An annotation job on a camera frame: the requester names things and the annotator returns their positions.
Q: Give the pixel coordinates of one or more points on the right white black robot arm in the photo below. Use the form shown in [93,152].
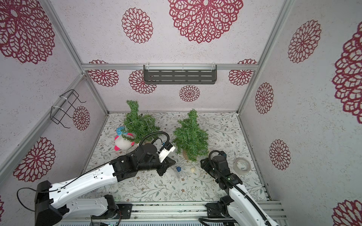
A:
[237,207]

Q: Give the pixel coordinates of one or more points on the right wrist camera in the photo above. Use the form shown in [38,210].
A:
[223,154]

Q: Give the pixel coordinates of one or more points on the aluminium mounting rail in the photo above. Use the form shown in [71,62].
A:
[183,211]

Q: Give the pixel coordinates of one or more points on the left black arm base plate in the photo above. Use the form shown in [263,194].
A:
[123,211]

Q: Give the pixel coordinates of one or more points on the pink white plush toy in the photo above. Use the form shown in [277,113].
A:
[123,140]

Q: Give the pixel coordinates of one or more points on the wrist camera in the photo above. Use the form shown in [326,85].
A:
[223,154]
[165,151]

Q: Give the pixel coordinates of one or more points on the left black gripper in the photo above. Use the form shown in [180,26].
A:
[165,165]

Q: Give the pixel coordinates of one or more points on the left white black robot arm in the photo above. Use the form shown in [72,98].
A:
[54,202]

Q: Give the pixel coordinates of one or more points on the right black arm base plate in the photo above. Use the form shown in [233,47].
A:
[216,210]

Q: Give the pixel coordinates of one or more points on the grey wall shelf rack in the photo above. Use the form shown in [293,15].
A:
[180,75]

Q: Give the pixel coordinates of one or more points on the small green christmas tree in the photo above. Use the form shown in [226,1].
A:
[137,126]
[189,138]

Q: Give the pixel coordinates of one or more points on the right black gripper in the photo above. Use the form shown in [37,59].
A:
[206,164]

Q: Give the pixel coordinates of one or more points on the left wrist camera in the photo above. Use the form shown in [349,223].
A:
[165,151]

